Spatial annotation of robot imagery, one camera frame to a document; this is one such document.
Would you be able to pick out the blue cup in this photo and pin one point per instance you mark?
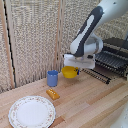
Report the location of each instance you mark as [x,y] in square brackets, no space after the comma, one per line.
[52,78]

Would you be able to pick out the yellow orange block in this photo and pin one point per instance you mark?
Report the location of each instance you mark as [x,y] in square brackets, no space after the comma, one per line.
[52,94]

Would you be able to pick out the white floral rim plate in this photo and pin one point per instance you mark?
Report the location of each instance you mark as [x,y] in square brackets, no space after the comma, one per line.
[31,112]

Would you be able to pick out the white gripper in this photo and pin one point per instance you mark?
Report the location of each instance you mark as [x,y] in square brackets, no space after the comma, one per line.
[80,61]

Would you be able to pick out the yellow bowl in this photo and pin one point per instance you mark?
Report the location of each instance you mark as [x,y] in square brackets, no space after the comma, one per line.
[69,71]

